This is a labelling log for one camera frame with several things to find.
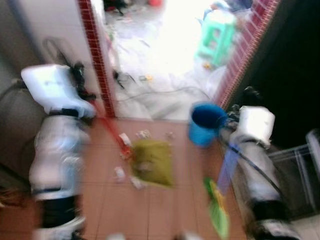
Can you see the red broom with yellow-green head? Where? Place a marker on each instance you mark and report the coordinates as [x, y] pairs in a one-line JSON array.
[[152, 162]]

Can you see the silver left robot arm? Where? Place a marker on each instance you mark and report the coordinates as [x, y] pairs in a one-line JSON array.
[[57, 150]]

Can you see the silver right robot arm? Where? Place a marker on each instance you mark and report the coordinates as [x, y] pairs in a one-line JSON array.
[[260, 170]]

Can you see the blue plastic bucket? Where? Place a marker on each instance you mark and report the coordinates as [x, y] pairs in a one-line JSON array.
[[205, 122]]

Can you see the white paper scrap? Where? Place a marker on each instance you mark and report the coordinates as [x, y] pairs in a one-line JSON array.
[[144, 134], [125, 140], [120, 173]]

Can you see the green plastic stool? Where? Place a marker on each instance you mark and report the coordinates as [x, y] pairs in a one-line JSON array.
[[217, 40]]

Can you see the grey plastic chair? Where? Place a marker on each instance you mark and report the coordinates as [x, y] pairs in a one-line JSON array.
[[314, 150]]

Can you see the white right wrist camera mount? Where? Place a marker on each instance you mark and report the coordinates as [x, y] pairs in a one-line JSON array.
[[257, 122]]

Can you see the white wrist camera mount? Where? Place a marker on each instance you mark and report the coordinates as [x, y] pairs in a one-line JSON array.
[[257, 122], [50, 87]]

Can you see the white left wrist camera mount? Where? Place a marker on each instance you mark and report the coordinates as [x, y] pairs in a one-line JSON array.
[[50, 87]]

